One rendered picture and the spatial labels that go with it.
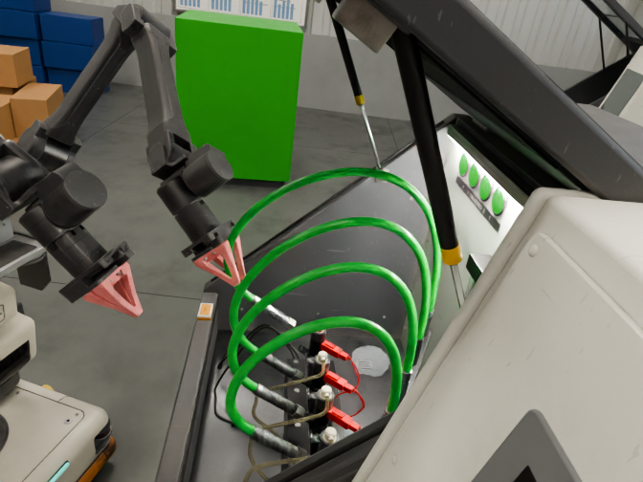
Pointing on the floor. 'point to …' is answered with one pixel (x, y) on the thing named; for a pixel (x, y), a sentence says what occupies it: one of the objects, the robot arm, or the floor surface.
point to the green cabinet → (240, 90)
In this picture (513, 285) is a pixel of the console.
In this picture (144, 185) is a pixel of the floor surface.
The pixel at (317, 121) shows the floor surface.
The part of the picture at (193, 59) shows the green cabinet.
